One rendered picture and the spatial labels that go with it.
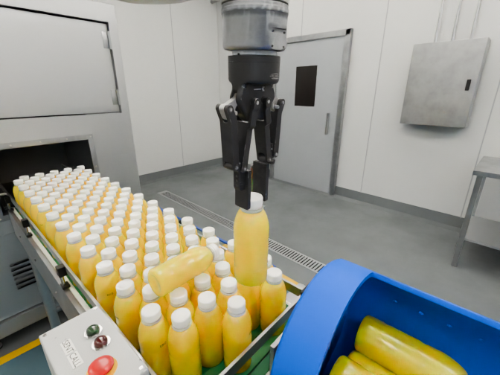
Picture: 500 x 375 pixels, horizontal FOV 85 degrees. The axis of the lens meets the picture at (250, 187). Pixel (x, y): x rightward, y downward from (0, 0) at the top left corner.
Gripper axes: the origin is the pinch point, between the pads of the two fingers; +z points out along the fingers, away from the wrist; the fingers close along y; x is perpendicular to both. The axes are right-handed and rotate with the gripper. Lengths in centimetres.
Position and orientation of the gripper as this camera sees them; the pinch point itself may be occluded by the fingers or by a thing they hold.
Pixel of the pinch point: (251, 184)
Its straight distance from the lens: 47.0
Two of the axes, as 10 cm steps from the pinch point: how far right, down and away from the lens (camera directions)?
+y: 6.8, -2.9, 6.8
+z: -0.1, 9.2, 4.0
